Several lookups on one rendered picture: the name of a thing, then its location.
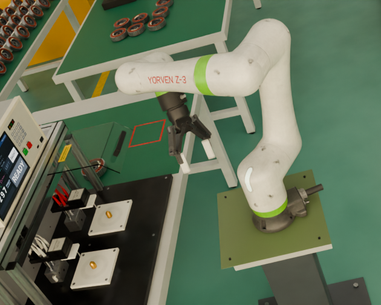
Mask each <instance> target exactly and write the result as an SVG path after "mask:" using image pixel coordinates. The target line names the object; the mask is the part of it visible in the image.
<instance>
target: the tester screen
mask: <svg viewBox="0 0 381 305"><path fill-rule="evenodd" d="M13 147H14V146H13V144H12V143H11V141H10V140H9V139H8V137H7V136H6V135H5V134H4V136H3V138H2V140H1V141H0V193H1V191H2V189H3V187H4V186H5V187H6V188H7V190H8V192H7V194H6V196H5V198H4V200H3V201H2V203H0V210H1V208H2V206H3V204H4V202H5V199H6V198H7V196H8V193H9V192H10V190H11V188H12V186H13V187H14V188H15V191H14V193H13V195H12V197H11V199H10V201H9V203H8V205H7V207H6V208H5V210H4V212H3V214H2V216H1V214H0V217H1V218H2V219H3V218H4V215H5V213H6V212H7V209H8V207H9V206H10V203H11V201H12V200H13V197H14V196H15V194H16V191H17V190H18V188H19V185H20V184H21V181H22V179H23V178H24V175H25V173H26V172H27V169H28V167H27V169H26V171H25V173H24V175H23V176H22V178H21V181H20V182H19V184H18V187H16V186H15V184H14V183H13V182H12V180H11V179H10V178H9V176H10V174H11V172H12V170H13V168H14V167H15V164H16V162H17V161H18V159H19V157H20V154H19V153H18V155H17V156H16V158H15V160H14V162H13V164H12V166H11V168H10V170H9V172H8V173H6V172H5V171H4V169H3V168H2V167H3V165H4V163H5V161H6V160H7V157H8V156H9V154H10V152H11V151H12V149H13ZM14 148H15V147H14ZM16 151H17V150H16Z"/></svg>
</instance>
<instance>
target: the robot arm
mask: <svg viewBox="0 0 381 305"><path fill-rule="evenodd" d="M290 46H291V36H290V32H289V30H288V28H287V27H286V26H285V25H284V24H283V23H282V22H281V21H279V20H276V19H263V20H260V21H258V22H257V23H256V24H254V25H253V27H252V28H251V29H250V31H249V32H248V34H247V35H246V37H245V38H244V39H243V41H242V42H241V43H240V44H239V46H238V47H236V49H234V50H233V51H232V52H227V53H217V54H210V55H205V56H199V57H194V58H190V59H185V60H181V61H174V60H173V58H171V57H170V55H168V54H167V53H164V52H160V51H157V52H154V53H151V54H149V55H147V56H145V57H143V58H141V59H137V60H134V61H129V62H125V63H124V64H121V66H119V67H118V69H117V71H116V75H115V82H116V85H117V87H118V89H119V90H120V91H121V92H123V93H125V94H127V95H137V94H143V93H153V92H154V93H155V95H156V97H157V99H158V102H159V104H160V106H161V109H162V111H166V110H167V112H166V114H167V116H168V119H169V121H170V122H172V126H169V127H167V128H166V130H167V132H168V144H169V155H170V156H175V157H176V159H177V162H178V164H179V165H180V166H181V168H182V170H183V173H184V174H186V173H189V172H191V171H190V168H189V166H188V164H187V161H186V159H185V157H184V154H183V153H181V146H182V141H183V136H184V134H186V133H187V132H189V131H190V132H192V133H193V134H195V135H196V136H198V137H199V138H200V139H202V141H201V143H202V144H203V147H204V149H205V152H206V154H207V156H208V159H212V158H215V155H214V153H213V150H212V145H211V143H210V140H209V139H210V138H211V135H212V133H211V132H210V131H209V130H208V129H207V128H206V127H205V126H204V125H203V123H202V122H201V121H200V120H199V118H198V117H197V115H196V114H194V115H192V116H189V114H190V112H189V109H188V107H187V105H186V104H184V103H185V102H187V98H186V95H185V93H193V94H202V95H210V96H230V97H244V96H249V95H251V94H253V93H254V92H256V91H257V90H258V89H259V95H260V99H261V108H262V126H263V136H262V139H261V140H260V142H259V143H258V144H257V146H256V148H255V149H254V150H253V151H252V152H251V153H250V154H249V155H248V156H246V158H245V159H243V161H242V162H241V163H240V164H239V166H238V169H237V175H238V178H239V182H240V184H241V186H242V189H243V191H244V194H245V196H246V199H247V201H248V204H249V206H250V208H251V209H252V210H253V214H252V221H253V224H254V225H255V227H256V228H257V229H258V230H260V231H262V232H266V233H274V232H279V231H282V230H284V229H285V228H287V227H289V226H290V225H291V224H292V223H293V221H294V219H295V217H296V216H297V217H304V216H306V215H307V210H306V208H307V207H306V204H307V203H309V201H308V200H307V201H304V200H306V199H308V197H307V196H309V195H312V194H314V193H316V192H319V191H321V190H323V189H324V188H323V186H322V184H318V185H316V186H314V187H311V188H308V189H306V190H304V188H300V189H297V188H296V187H292V188H290V189H288V190H286V189H285V186H284V183H283V178H284V177H285V175H286V173H287V172H288V170H289V169H290V167H291V165H292V164H293V162H294V161H295V159H296V158H297V156H298V154H299V152H300V150H301V147H302V139H301V135H300V133H299V129H298V125H297V122H296V117H295V111H294V108H293V100H292V95H291V82H290Z"/></svg>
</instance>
